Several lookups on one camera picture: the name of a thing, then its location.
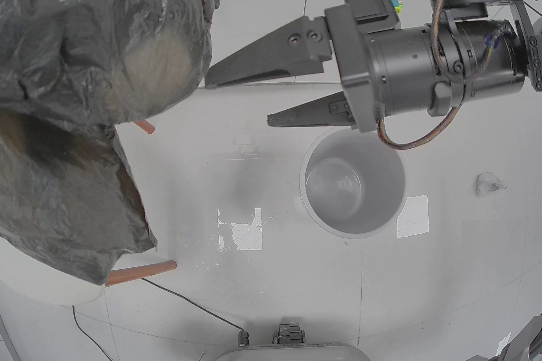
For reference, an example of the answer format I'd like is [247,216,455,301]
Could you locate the white chair wooden legs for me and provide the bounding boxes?
[0,119,178,306]

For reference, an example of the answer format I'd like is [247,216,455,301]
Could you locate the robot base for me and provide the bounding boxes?
[220,322,371,361]

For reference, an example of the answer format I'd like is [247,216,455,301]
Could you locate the black plastic bag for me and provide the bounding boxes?
[0,0,222,286]

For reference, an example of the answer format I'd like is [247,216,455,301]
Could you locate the black cable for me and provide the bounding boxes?
[72,277,250,361]

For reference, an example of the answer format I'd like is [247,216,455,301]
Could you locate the clear wrapper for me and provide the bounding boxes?
[474,172,508,198]

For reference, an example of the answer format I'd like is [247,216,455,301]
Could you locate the white trash bin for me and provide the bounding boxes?
[300,129,408,240]

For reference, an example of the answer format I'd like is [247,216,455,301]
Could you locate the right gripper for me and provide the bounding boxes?
[205,3,526,134]

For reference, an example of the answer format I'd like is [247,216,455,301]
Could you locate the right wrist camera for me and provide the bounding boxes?
[342,0,405,32]

